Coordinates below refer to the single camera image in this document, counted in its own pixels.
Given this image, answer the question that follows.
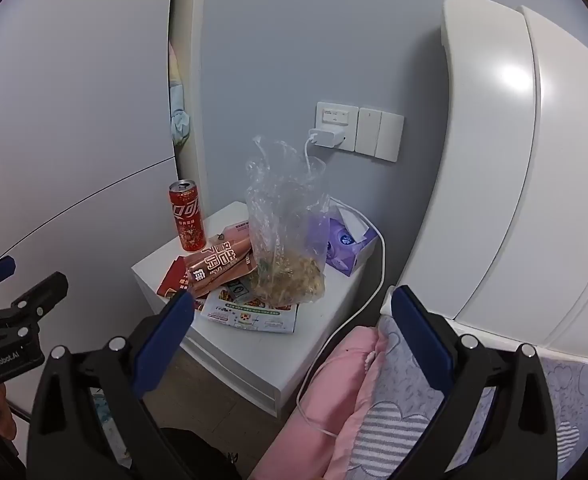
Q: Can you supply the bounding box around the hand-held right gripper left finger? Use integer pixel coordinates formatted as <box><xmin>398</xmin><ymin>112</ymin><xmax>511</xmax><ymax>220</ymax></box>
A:
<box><xmin>26</xmin><ymin>289</ymin><xmax>197</xmax><ymax>480</ymax></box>

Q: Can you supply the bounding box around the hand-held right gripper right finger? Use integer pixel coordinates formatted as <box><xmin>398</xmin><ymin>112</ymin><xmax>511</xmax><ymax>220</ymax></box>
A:
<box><xmin>390</xmin><ymin>285</ymin><xmax>559</xmax><ymax>480</ymax></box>

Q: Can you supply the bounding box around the red flyer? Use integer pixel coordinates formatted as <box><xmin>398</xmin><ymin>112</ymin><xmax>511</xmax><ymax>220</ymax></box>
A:
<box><xmin>157</xmin><ymin>256</ymin><xmax>195</xmax><ymax>298</ymax></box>

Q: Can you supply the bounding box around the white printed flyer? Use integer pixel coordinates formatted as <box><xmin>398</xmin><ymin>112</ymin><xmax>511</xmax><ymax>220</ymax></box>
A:
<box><xmin>194</xmin><ymin>280</ymin><xmax>301</xmax><ymax>335</ymax></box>

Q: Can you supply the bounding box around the brown snack bag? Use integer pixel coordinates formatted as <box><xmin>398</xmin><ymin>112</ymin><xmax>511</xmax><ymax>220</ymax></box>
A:
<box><xmin>184</xmin><ymin>222</ymin><xmax>260</xmax><ymax>297</ymax></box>

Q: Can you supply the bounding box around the red soda can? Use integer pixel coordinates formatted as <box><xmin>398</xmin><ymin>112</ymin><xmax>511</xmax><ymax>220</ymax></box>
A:
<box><xmin>169</xmin><ymin>179</ymin><xmax>207</xmax><ymax>252</ymax></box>

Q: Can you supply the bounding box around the clear plastic food bag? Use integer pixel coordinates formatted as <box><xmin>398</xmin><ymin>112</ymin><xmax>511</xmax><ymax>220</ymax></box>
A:
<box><xmin>244</xmin><ymin>134</ymin><xmax>331</xmax><ymax>307</ymax></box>

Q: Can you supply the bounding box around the person's left hand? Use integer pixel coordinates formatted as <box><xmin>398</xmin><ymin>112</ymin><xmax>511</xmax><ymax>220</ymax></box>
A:
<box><xmin>0</xmin><ymin>385</ymin><xmax>19</xmax><ymax>443</ymax></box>

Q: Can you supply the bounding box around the lavender cloud-print blanket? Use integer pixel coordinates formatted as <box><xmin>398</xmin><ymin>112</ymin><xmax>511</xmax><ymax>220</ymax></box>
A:
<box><xmin>349</xmin><ymin>315</ymin><xmax>588</xmax><ymax>480</ymax></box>

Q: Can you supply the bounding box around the white nightstand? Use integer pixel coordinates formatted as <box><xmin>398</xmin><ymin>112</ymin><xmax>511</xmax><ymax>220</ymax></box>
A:
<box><xmin>131</xmin><ymin>201</ymin><xmax>390</xmax><ymax>418</ymax></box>

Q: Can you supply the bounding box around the pink pillow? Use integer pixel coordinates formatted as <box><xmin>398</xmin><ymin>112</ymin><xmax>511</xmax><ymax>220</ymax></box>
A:
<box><xmin>249</xmin><ymin>325</ymin><xmax>390</xmax><ymax>480</ymax></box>

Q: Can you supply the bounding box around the purple tissue pack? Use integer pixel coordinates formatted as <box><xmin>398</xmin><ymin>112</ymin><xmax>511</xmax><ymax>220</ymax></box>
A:
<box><xmin>319</xmin><ymin>199</ymin><xmax>380</xmax><ymax>278</ymax></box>

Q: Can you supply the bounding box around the white wardrobe door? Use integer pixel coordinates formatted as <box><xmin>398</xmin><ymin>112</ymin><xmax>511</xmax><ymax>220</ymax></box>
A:
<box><xmin>0</xmin><ymin>0</ymin><xmax>177</xmax><ymax>436</ymax></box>

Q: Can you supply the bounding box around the white headboard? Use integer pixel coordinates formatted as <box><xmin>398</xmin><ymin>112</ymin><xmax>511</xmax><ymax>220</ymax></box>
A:
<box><xmin>381</xmin><ymin>0</ymin><xmax>588</xmax><ymax>361</ymax></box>

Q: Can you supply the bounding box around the light blue cloth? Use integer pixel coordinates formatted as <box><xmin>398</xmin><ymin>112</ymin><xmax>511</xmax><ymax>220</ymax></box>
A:
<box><xmin>170</xmin><ymin>80</ymin><xmax>192</xmax><ymax>147</ymax></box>

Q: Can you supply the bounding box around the white charging cable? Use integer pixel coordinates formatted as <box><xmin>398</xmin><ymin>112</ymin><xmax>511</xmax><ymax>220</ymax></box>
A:
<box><xmin>294</xmin><ymin>132</ymin><xmax>387</xmax><ymax>440</ymax></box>

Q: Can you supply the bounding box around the white wall switch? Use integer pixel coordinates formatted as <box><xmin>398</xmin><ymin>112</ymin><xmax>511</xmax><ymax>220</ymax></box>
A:
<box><xmin>355</xmin><ymin>106</ymin><xmax>405</xmax><ymax>163</ymax></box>

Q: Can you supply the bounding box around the white wall socket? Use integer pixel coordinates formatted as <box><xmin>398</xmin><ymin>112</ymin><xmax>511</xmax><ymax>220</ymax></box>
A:
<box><xmin>315</xmin><ymin>101</ymin><xmax>360</xmax><ymax>151</ymax></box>

